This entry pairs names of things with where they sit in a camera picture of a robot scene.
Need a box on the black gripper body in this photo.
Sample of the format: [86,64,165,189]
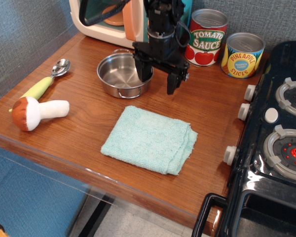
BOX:
[133,31,190,79]

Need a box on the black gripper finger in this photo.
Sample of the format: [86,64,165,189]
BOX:
[134,55,153,82]
[167,70,187,95]

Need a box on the stainless steel pot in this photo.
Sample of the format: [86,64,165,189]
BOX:
[97,49,154,99]

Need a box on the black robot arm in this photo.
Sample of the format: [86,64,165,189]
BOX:
[133,0,190,95]

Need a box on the light blue folded cloth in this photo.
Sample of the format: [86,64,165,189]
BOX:
[101,106,198,175]

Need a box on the toy microwave teal cream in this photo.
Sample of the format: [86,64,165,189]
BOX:
[69,0,192,48]

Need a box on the tomato sauce can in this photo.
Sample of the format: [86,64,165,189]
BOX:
[185,8,228,66]

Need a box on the orange microwave turntable plate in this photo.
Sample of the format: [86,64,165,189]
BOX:
[102,5,123,26]

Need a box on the pineapple slices can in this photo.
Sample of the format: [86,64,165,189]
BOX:
[221,32,265,79]

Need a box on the plush toy mushroom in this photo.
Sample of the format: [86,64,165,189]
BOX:
[11,96,70,131]

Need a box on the black toy stove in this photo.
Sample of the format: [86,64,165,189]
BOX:
[192,41,296,237]

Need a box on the black braided cable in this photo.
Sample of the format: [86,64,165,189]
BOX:
[78,0,132,27]

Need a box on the spoon with green handle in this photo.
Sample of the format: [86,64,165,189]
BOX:
[21,59,71,100]

